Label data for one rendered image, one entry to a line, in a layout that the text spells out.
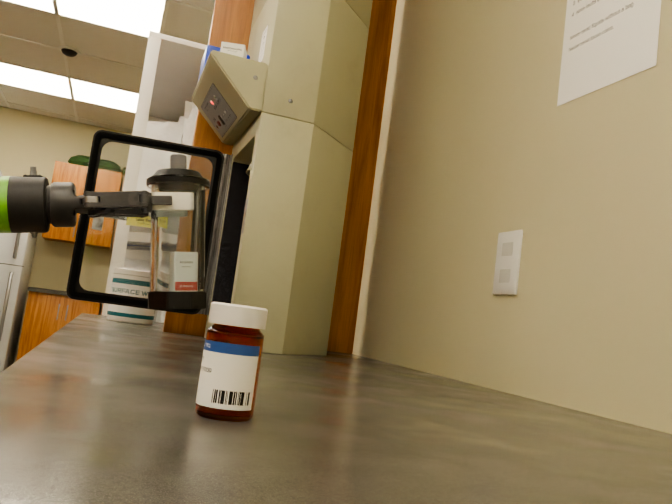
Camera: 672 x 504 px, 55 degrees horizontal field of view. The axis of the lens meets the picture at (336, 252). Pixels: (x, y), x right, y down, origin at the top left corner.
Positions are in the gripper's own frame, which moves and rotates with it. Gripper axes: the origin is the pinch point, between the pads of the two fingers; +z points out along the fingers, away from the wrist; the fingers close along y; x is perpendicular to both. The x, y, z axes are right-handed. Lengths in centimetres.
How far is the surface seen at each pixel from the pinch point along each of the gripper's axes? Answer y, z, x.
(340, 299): 47, 45, 19
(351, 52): 18, 41, -37
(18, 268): 495, -94, -10
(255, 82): 9.0, 16.6, -25.7
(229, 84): 10.4, 11.6, -25.4
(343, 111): 18.1, 38.1, -23.4
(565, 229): -31, 57, 8
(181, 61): 143, 15, -76
